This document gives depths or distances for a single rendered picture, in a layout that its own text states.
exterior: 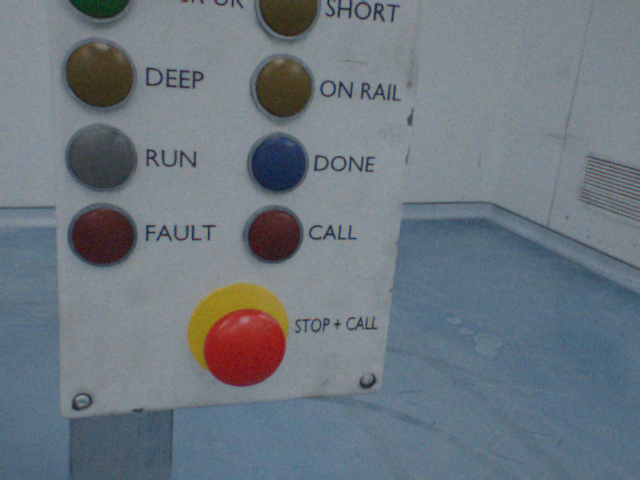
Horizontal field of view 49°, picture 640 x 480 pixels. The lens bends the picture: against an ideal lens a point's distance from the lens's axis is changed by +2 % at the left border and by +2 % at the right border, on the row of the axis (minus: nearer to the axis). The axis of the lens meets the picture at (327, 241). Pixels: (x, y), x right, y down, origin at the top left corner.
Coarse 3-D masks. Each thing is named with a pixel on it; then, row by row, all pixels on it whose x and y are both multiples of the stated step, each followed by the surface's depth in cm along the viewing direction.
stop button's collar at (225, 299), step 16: (224, 288) 35; (240, 288) 35; (256, 288) 35; (208, 304) 35; (224, 304) 35; (240, 304) 35; (256, 304) 35; (272, 304) 36; (192, 320) 35; (208, 320) 35; (304, 320) 37; (320, 320) 37; (192, 336) 35; (192, 352) 35
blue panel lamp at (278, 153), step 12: (264, 144) 33; (276, 144) 33; (288, 144) 33; (264, 156) 33; (276, 156) 33; (288, 156) 33; (300, 156) 33; (252, 168) 33; (264, 168) 33; (276, 168) 33; (288, 168) 33; (300, 168) 33; (264, 180) 33; (276, 180) 33; (288, 180) 33
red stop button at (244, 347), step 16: (224, 320) 33; (240, 320) 33; (256, 320) 33; (272, 320) 33; (208, 336) 33; (224, 336) 33; (240, 336) 33; (256, 336) 33; (272, 336) 33; (208, 352) 33; (224, 352) 33; (240, 352) 33; (256, 352) 33; (272, 352) 33; (208, 368) 33; (224, 368) 33; (240, 368) 33; (256, 368) 33; (272, 368) 34; (240, 384) 34
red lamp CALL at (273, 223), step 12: (264, 216) 34; (276, 216) 34; (288, 216) 34; (252, 228) 34; (264, 228) 34; (276, 228) 34; (288, 228) 34; (300, 228) 35; (252, 240) 34; (264, 240) 34; (276, 240) 34; (288, 240) 34; (264, 252) 34; (276, 252) 34; (288, 252) 34
